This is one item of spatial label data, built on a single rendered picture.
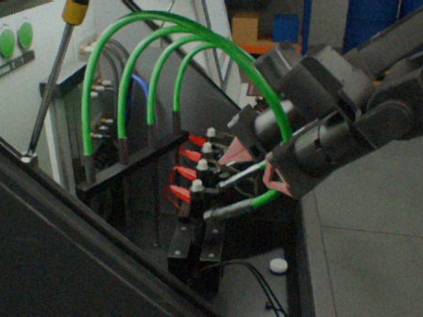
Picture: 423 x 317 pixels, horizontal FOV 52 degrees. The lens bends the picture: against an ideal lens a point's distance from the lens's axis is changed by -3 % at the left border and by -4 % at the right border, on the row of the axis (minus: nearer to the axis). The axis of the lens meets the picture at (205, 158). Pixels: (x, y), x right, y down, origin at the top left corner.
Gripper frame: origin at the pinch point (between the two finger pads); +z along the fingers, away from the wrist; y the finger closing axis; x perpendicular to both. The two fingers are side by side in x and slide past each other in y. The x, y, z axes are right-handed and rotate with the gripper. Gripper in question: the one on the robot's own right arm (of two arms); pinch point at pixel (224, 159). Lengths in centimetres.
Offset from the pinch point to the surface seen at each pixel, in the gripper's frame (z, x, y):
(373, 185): 53, -219, -109
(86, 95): 8.4, 7.5, 23.2
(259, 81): -18.9, 11.8, 7.7
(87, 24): 14.8, -15.6, 39.0
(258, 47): 157, -500, 19
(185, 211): 18.5, -5.3, -5.5
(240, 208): -4.3, 11.8, -5.7
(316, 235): 2.4, -13.9, -27.1
